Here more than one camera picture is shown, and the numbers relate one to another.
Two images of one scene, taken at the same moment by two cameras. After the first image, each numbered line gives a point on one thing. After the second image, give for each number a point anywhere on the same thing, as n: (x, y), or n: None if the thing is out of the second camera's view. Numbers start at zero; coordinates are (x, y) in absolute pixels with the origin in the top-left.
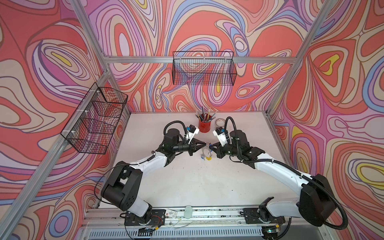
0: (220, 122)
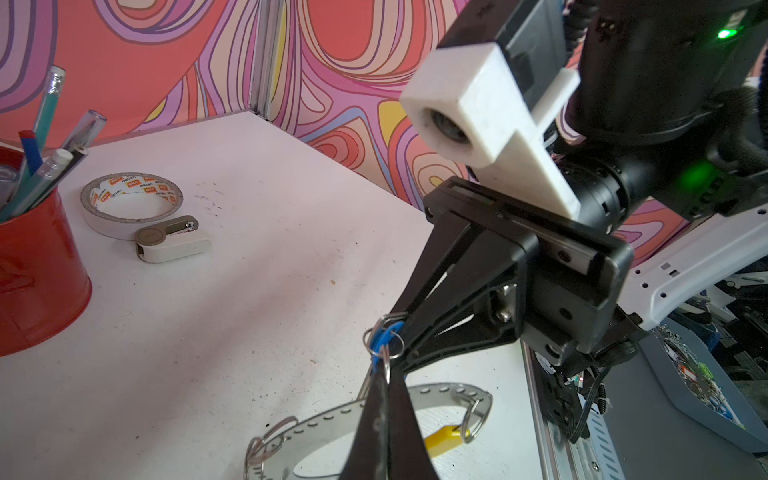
0: (119, 205)
